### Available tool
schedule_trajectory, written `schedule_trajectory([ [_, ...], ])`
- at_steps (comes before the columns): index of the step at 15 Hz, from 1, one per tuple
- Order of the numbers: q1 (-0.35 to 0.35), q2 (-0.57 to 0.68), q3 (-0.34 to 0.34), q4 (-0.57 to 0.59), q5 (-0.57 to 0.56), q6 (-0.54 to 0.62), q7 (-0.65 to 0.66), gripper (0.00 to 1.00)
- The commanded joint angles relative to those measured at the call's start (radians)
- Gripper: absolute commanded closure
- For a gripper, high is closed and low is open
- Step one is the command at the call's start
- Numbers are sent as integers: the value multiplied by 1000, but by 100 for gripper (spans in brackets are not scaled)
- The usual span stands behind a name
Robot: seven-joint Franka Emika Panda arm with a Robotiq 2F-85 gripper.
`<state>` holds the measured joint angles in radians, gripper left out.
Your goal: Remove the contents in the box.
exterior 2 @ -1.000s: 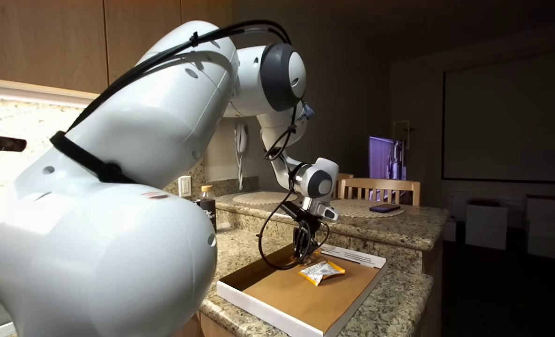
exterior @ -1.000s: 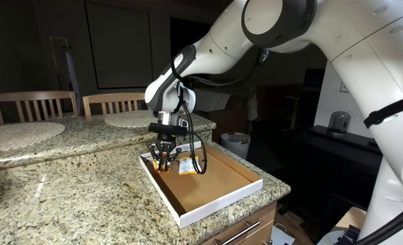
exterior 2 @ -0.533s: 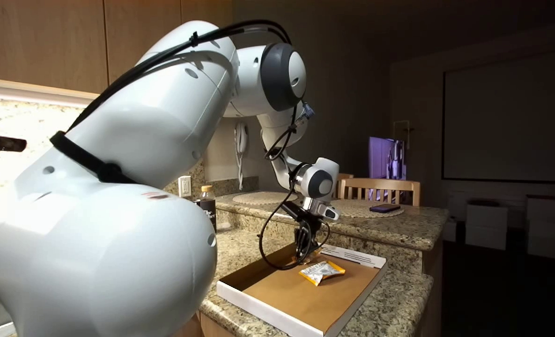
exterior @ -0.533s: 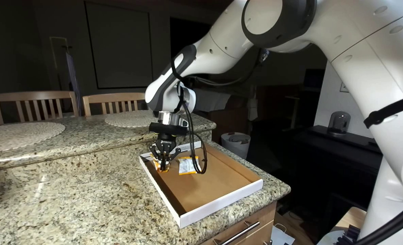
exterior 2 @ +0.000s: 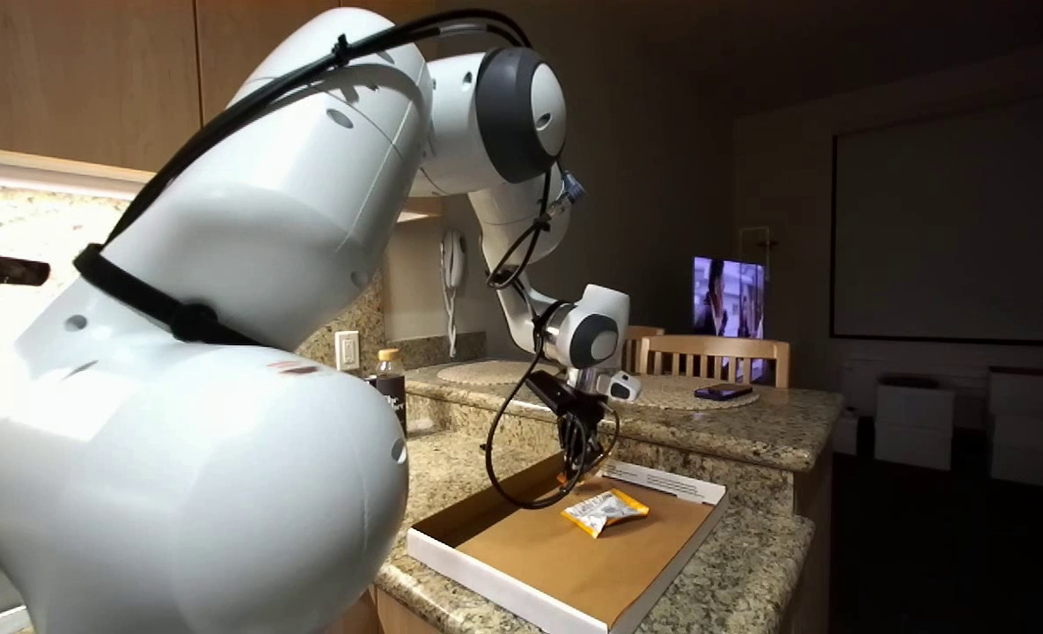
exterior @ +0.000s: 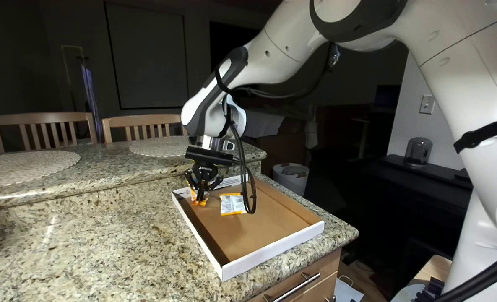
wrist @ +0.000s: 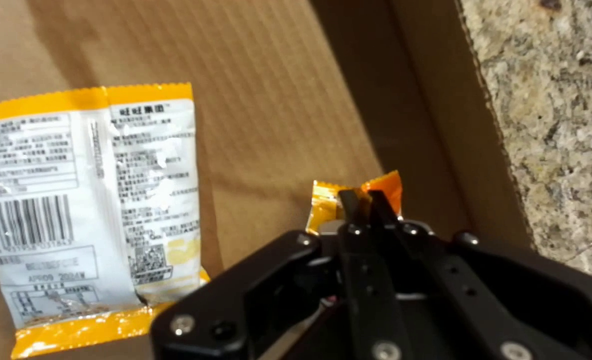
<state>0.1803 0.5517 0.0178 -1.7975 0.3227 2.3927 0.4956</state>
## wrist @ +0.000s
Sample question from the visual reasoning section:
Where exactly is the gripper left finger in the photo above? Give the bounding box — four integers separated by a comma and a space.
149, 189, 416, 360

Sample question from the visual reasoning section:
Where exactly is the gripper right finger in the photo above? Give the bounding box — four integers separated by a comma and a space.
369, 190, 592, 360

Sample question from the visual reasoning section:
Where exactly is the small yellow snack packet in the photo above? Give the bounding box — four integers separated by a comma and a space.
305, 170, 404, 236

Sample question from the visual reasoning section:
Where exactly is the brown cardboard box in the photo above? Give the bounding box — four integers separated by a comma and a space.
0, 0, 537, 360

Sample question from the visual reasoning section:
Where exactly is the large white yellow snack packet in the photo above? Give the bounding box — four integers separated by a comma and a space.
0, 82, 211, 360

